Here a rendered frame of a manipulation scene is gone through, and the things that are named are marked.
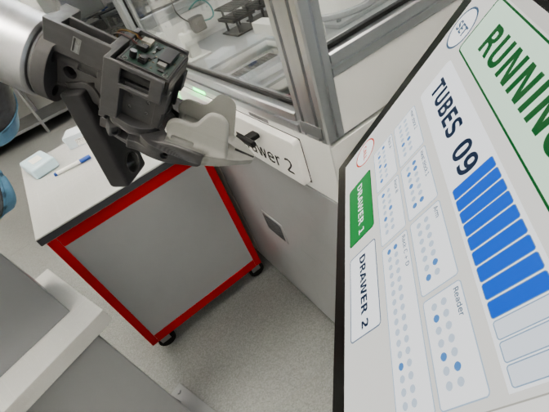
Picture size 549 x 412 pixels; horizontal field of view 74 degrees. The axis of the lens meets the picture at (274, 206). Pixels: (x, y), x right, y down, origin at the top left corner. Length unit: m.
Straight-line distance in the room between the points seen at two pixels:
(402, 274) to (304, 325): 1.24
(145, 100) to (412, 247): 0.27
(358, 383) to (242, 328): 1.31
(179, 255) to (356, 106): 0.96
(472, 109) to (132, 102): 0.29
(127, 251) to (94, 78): 1.00
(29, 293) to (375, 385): 0.71
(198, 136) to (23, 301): 0.60
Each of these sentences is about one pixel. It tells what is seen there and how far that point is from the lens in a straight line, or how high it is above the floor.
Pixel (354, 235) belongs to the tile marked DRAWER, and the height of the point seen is 0.99.
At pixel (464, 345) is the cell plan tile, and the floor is 1.08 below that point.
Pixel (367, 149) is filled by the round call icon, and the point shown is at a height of 1.02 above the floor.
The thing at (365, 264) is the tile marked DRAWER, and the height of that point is 1.01.
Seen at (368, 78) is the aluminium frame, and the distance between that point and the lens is 0.68.
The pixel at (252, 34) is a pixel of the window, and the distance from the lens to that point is 0.73.
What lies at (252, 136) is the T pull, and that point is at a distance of 0.83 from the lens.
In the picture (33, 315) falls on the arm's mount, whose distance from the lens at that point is 0.91.
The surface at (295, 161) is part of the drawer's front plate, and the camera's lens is 0.75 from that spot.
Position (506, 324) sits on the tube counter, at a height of 1.10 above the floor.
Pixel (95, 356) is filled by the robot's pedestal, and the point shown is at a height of 0.65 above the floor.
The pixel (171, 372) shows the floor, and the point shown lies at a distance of 1.67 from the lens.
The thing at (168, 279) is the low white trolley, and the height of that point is 0.33.
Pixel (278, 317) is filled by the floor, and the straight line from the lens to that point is 1.59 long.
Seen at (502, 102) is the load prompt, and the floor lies 1.14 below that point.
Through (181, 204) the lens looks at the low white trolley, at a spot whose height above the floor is 0.58.
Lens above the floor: 1.30
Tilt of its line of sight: 40 degrees down
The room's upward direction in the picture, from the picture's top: 22 degrees counter-clockwise
